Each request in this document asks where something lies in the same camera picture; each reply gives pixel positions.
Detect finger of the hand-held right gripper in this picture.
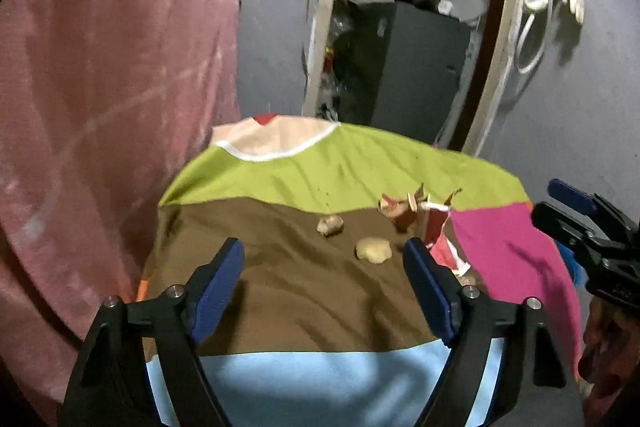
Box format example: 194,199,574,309
547,178,599,216
531,202,608,258

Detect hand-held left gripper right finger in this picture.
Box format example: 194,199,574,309
402,237,586,427

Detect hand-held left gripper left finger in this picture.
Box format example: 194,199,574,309
56,237,246,427

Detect red white wrapper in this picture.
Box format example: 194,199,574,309
419,189,473,275

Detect beige food scrap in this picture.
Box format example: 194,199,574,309
355,237,392,264
317,215,345,238

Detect red orange wrapper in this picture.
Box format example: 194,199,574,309
378,184,431,230

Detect person's right forearm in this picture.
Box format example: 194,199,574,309
580,294,640,423

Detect colourful patchwork blanket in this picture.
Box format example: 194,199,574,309
135,114,586,427

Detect grey cabinet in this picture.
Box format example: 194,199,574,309
345,2,473,140

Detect pink checked cloth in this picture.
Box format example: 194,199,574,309
0,0,243,423

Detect wooden door frame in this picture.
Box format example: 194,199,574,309
302,0,526,158

